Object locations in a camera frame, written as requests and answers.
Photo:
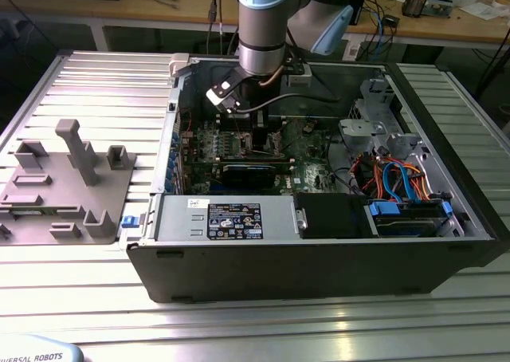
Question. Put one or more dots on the hard disk in blue carrier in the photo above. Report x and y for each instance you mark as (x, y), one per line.
(384, 210)

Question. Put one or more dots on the silver power supply unit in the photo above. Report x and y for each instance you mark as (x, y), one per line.
(175, 218)

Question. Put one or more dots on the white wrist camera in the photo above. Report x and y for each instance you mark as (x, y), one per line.
(217, 97)

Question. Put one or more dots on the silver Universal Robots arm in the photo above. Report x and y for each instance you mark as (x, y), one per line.
(261, 31)

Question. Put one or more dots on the grey parts rack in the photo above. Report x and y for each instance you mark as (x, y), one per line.
(60, 210)

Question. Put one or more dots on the small black adapter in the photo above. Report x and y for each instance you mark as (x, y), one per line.
(391, 21)

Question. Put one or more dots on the wooden desk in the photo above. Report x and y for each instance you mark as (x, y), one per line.
(119, 11)

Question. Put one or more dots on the white paper sheets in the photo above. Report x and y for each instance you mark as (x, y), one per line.
(484, 10)

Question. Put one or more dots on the RAM stick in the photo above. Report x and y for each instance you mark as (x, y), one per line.
(255, 162)

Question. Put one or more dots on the black open PC case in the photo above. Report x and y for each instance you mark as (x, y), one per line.
(279, 270)

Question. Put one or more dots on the pale blue teach pendant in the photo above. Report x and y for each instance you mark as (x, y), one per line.
(36, 352)

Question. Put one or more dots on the CPU socket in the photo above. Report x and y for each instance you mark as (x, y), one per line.
(244, 143)

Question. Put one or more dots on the grey electronic module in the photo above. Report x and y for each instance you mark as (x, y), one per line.
(438, 5)

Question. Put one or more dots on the finned CPU cooler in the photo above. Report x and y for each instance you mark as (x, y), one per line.
(413, 5)

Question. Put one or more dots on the green motherboard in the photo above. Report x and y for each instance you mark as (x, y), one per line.
(308, 160)

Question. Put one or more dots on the grey metal drive cage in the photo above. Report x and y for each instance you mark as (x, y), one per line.
(364, 127)

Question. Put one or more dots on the white label sheet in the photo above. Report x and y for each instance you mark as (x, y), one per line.
(352, 49)

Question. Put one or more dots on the blue case latch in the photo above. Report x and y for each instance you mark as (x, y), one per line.
(128, 221)

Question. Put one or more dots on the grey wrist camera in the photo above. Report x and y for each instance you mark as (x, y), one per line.
(299, 79)

